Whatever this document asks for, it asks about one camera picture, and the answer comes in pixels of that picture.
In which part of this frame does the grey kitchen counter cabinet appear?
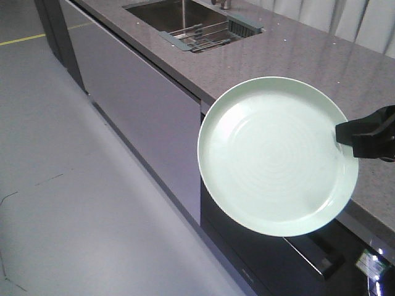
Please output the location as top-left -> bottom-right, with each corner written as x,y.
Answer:
60,0 -> 395,247

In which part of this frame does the grey sink drying rack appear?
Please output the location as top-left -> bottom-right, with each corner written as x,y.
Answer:
159,15 -> 264,53

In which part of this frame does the light green round plate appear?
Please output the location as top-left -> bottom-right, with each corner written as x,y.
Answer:
197,76 -> 359,237

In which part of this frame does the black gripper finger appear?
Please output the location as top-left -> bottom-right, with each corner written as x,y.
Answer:
352,129 -> 394,162
335,106 -> 393,144

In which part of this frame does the black built-in oven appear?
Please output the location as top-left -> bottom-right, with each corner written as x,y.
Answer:
201,159 -> 394,295

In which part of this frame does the stainless steel faucet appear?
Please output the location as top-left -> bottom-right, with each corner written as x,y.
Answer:
181,0 -> 231,29

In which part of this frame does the dark grey tall cabinet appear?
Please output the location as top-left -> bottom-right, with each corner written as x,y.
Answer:
34,0 -> 88,94

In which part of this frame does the white pleated curtain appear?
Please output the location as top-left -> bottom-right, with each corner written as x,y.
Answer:
250,0 -> 394,58

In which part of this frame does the stainless steel sink basin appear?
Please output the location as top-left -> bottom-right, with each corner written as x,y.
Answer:
122,0 -> 264,54

